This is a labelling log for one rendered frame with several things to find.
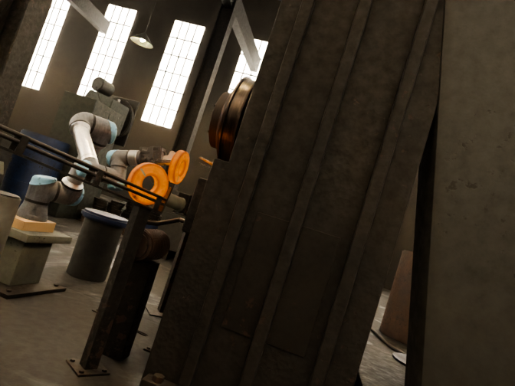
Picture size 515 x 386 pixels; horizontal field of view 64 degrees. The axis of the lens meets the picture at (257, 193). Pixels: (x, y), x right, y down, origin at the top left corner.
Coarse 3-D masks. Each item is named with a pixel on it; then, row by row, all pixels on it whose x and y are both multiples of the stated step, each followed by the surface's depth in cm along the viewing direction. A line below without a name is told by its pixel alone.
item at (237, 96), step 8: (240, 80) 185; (248, 80) 189; (240, 88) 183; (248, 88) 183; (232, 96) 179; (240, 96) 180; (232, 104) 179; (240, 104) 179; (232, 112) 178; (224, 120) 178; (232, 120) 178; (224, 128) 180; (232, 128) 179; (224, 136) 181; (232, 136) 180; (224, 144) 182; (224, 152) 185; (224, 160) 189
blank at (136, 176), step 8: (136, 168) 148; (144, 168) 149; (152, 168) 151; (160, 168) 154; (136, 176) 147; (144, 176) 150; (152, 176) 155; (160, 176) 154; (136, 184) 148; (160, 184) 155; (168, 184) 157; (144, 192) 151; (160, 192) 155; (136, 200) 149; (144, 200) 151
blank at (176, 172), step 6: (180, 150) 187; (174, 156) 183; (180, 156) 183; (186, 156) 190; (174, 162) 182; (180, 162) 185; (186, 162) 192; (174, 168) 182; (180, 168) 193; (186, 168) 195; (168, 174) 183; (174, 174) 183; (180, 174) 191; (174, 180) 185; (180, 180) 192
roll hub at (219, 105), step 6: (222, 96) 192; (222, 102) 190; (216, 108) 189; (216, 114) 188; (216, 120) 189; (210, 126) 190; (216, 126) 189; (210, 132) 192; (210, 138) 194; (210, 144) 198
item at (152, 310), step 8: (184, 208) 262; (184, 232) 248; (184, 240) 245; (184, 248) 246; (176, 256) 246; (176, 264) 244; (168, 280) 246; (168, 288) 243; (168, 296) 244; (160, 304) 245; (152, 312) 237; (160, 312) 242
